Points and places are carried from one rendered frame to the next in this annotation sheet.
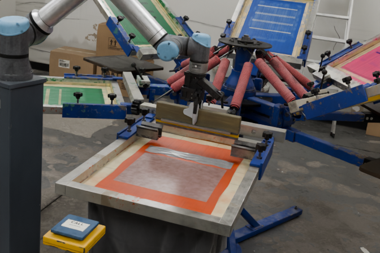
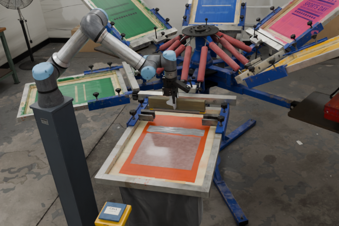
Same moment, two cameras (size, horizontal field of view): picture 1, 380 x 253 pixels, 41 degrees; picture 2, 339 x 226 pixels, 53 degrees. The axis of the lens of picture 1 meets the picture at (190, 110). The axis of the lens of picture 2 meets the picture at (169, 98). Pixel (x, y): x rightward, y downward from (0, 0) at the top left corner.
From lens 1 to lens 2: 43 cm
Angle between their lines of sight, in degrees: 11
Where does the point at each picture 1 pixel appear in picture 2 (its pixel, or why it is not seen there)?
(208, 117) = (183, 104)
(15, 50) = (48, 87)
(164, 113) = (154, 104)
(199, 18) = not seen: outside the picture
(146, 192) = (152, 170)
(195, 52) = (167, 65)
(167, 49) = (148, 72)
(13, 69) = (50, 99)
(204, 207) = (190, 175)
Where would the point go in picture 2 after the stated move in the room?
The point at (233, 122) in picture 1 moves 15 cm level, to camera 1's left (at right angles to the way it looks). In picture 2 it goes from (200, 105) to (175, 107)
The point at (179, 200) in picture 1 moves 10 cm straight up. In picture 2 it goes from (174, 172) to (172, 157)
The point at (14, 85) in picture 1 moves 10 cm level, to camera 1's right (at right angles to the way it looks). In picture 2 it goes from (54, 110) to (71, 109)
